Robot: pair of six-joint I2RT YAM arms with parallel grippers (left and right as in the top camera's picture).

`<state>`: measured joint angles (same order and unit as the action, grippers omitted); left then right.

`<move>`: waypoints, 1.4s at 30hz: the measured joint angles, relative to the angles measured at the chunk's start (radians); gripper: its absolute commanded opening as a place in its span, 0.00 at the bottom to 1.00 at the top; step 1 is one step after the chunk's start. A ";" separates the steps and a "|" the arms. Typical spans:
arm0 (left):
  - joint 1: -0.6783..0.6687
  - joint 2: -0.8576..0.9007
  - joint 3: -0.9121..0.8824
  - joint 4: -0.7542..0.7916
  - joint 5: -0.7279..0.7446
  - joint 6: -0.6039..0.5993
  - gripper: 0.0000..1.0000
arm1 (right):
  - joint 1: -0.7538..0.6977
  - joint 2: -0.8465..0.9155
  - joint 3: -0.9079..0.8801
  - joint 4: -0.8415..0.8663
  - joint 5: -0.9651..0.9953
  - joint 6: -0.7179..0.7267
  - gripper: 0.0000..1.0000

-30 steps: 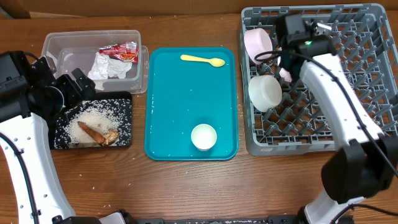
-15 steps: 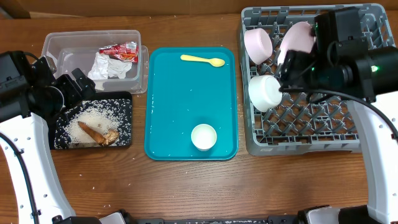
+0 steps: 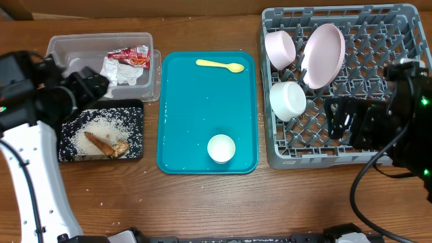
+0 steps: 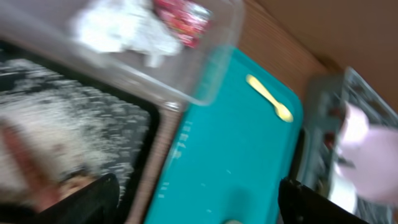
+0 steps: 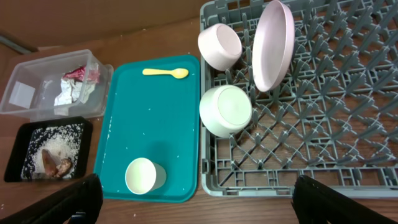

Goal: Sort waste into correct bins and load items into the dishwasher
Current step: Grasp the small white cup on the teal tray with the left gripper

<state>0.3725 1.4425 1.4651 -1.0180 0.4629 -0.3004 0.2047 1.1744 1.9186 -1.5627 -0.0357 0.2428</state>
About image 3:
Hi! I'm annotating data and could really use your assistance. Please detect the white napkin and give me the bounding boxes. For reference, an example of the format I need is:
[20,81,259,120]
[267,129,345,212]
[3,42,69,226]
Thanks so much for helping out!
[100,57,144,99]

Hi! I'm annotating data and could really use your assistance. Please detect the cream green bowl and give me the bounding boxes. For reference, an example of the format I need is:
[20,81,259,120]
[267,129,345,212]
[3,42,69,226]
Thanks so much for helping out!
[269,82,307,122]

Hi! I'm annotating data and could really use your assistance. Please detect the red snack wrapper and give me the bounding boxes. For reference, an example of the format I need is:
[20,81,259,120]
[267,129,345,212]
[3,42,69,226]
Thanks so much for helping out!
[107,45,151,68]

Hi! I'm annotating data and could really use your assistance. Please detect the large white plate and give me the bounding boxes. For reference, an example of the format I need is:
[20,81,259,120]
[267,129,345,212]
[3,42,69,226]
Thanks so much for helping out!
[301,24,346,89]

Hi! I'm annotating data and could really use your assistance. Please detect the brown carrot stick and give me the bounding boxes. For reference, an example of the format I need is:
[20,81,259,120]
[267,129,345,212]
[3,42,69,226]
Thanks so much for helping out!
[84,132,117,158]

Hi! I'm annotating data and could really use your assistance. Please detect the brown food scrap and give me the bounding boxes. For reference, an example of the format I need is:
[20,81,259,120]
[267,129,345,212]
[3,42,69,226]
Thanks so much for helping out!
[113,140,130,158]

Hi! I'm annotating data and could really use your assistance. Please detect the pink bowl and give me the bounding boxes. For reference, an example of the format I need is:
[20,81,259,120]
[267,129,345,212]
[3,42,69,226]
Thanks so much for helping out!
[265,30,296,70]

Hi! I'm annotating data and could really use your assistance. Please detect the yellow plastic spoon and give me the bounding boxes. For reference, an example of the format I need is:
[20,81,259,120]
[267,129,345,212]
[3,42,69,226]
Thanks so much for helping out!
[196,59,244,73]

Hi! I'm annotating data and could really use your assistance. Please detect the small white cup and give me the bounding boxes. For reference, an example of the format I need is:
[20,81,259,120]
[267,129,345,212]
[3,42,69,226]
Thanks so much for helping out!
[207,134,236,164]

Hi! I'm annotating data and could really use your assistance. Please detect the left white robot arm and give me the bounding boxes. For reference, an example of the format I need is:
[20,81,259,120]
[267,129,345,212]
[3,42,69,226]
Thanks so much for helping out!
[1,51,109,242]

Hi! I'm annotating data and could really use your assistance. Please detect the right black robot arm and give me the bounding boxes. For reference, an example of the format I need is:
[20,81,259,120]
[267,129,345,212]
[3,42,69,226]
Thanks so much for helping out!
[324,59,431,191]

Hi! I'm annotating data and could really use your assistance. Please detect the black waste tray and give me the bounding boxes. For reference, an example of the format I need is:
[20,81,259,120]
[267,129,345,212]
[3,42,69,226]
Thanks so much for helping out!
[57,99,145,163]

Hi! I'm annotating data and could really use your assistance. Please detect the grey dishwasher rack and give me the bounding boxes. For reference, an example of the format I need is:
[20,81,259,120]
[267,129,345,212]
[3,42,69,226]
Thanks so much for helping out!
[260,4,431,169]

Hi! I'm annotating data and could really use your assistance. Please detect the clear plastic bin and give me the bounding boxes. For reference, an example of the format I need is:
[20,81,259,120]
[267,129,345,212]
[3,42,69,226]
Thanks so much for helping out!
[47,32,161,102]

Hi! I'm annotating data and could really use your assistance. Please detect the spilled white rice pile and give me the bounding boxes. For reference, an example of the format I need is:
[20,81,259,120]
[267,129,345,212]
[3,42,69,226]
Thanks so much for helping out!
[57,107,143,162]

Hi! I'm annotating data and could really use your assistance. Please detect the teal plastic tray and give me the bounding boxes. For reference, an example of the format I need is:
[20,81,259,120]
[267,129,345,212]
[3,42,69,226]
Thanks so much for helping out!
[157,51,259,175]

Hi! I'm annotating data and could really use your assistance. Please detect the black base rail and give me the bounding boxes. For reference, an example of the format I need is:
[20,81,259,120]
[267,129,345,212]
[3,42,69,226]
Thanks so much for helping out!
[54,223,385,243]

